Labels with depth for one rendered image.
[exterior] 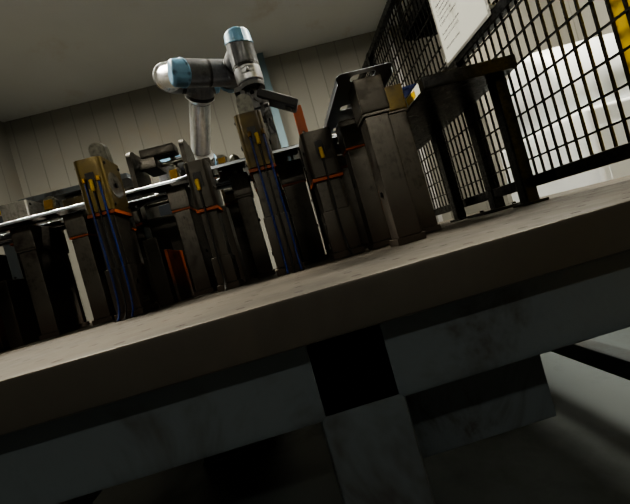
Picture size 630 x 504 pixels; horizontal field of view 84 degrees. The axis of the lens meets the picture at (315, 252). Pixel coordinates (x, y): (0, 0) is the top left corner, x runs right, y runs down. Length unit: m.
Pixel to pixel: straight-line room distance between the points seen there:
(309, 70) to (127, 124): 1.96
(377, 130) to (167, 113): 3.65
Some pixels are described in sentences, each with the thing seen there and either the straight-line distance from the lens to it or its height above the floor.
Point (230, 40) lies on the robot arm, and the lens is 1.13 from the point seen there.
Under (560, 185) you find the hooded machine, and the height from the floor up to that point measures 0.71.
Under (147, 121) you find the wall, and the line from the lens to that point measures 4.22.
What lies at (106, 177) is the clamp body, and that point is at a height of 1.00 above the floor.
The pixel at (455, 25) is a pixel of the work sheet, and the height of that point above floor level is 1.21.
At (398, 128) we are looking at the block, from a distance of 0.91.
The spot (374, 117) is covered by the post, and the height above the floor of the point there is 0.92.
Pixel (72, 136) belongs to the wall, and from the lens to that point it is 4.49.
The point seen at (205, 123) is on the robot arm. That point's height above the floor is 1.37.
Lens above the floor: 0.73
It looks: level
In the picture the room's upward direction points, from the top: 16 degrees counter-clockwise
